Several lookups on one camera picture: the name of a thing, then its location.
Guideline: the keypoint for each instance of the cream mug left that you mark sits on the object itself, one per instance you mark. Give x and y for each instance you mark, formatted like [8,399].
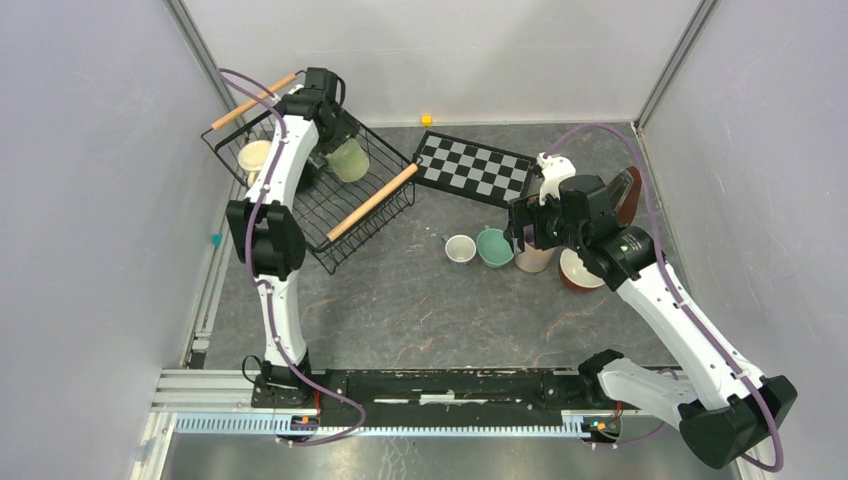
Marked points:
[252,157]

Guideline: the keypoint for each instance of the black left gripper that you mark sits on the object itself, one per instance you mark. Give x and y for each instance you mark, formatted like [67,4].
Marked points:
[344,126]

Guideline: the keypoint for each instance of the pink iridescent mug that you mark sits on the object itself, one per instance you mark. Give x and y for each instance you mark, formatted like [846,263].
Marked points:
[533,260]

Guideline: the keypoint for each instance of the right wooden rack handle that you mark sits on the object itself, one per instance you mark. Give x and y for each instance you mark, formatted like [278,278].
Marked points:
[372,202]

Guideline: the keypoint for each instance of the brown wooden metronome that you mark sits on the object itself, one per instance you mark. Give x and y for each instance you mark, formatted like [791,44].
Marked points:
[625,192]

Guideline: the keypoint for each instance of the light green mug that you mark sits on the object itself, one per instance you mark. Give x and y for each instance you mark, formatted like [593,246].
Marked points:
[349,162]

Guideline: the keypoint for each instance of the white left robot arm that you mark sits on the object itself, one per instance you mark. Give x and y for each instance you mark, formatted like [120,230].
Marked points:
[268,238]

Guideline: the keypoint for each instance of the black white chessboard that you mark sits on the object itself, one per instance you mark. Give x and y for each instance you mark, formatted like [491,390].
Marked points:
[471,170]

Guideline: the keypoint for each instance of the grey blue mug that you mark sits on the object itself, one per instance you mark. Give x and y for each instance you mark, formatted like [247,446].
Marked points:
[460,250]

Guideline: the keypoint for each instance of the black wire dish rack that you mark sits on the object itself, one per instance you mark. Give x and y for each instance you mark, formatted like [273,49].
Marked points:
[322,201]

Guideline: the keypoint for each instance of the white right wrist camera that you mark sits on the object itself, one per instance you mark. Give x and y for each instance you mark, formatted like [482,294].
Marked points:
[554,170]

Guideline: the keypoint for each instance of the red floral mug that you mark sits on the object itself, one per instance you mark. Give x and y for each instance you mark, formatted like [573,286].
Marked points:
[574,275]

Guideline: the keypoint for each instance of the left wooden rack handle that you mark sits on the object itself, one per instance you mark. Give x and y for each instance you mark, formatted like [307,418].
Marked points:
[265,92]

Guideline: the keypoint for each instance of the small green teacup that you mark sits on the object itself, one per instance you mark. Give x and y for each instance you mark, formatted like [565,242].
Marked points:
[494,250]

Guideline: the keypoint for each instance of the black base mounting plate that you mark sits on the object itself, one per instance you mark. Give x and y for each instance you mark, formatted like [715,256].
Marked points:
[476,398]

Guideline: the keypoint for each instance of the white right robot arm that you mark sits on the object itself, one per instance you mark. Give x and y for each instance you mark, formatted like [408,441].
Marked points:
[726,408]

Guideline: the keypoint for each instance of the wooden rack handle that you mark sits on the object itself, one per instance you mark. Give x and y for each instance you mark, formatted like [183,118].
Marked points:
[265,92]
[372,202]

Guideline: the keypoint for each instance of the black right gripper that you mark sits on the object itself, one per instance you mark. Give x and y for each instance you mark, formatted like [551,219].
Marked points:
[527,210]

